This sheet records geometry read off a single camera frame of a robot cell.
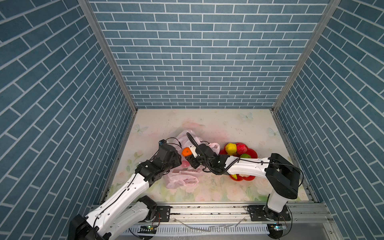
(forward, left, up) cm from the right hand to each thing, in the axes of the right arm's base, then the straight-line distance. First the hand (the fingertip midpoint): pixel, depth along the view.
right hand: (186, 153), depth 84 cm
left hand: (-4, +3, +3) cm, 5 cm away
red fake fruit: (+8, -32, -4) cm, 34 cm away
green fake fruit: (+5, -34, -6) cm, 35 cm away
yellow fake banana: (-8, -28, -8) cm, 30 cm away
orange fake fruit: (0, 0, +3) cm, 3 cm away
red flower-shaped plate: (-8, -31, -9) cm, 33 cm away
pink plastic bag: (-15, +1, +7) cm, 17 cm away
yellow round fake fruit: (+7, -26, -3) cm, 27 cm away
